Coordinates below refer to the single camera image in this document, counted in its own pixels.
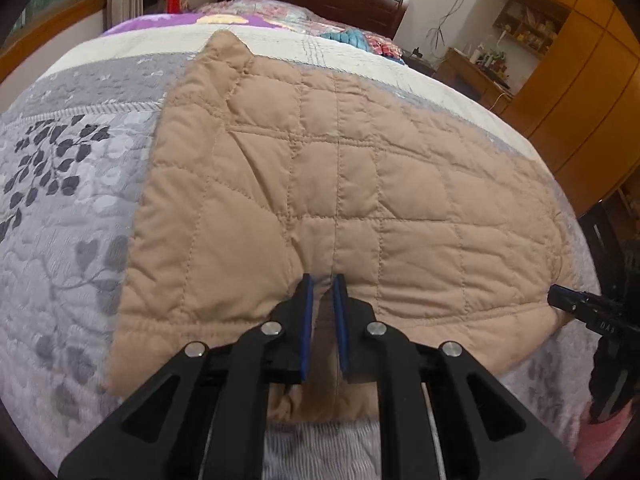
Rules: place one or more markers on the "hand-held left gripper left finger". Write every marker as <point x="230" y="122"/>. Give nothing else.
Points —
<point x="306" y="330"/>

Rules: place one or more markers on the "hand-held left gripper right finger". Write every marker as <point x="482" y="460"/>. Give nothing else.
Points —
<point x="341" y="330"/>

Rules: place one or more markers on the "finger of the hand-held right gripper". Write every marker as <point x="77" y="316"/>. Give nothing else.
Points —
<point x="570" y="299"/>

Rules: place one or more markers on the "beige quilted coat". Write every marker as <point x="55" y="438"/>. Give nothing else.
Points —
<point x="375" y="185"/>

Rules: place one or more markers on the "pink cloth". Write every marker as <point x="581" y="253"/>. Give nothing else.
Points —
<point x="612" y="445"/>

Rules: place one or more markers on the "wooden wardrobe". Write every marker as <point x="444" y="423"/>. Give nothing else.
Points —
<point x="585" y="100"/>

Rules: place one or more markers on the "wooden desk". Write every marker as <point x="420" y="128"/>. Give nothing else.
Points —
<point x="475" y="80"/>

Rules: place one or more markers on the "grey floral quilted bedspread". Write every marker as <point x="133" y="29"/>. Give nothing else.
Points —
<point x="65" y="210"/>

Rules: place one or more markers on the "dark wooden nightstand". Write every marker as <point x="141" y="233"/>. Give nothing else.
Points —
<point x="420" y="62"/>

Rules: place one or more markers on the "red patterned cloth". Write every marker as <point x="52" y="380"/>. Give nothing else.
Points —
<point x="387" y="46"/>

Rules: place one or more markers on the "blue cloth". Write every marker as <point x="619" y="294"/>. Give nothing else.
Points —
<point x="347" y="39"/>

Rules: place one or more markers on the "pink floral duvet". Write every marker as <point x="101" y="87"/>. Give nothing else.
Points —
<point x="260" y="10"/>

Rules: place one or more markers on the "purple floral blanket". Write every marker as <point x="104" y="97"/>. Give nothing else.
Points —
<point x="150" y="22"/>

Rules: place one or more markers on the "large wood-framed window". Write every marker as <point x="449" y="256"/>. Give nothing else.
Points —
<point x="55" y="5"/>

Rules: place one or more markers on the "wooden wall shelf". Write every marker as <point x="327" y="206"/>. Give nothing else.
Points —
<point x="530" y="25"/>

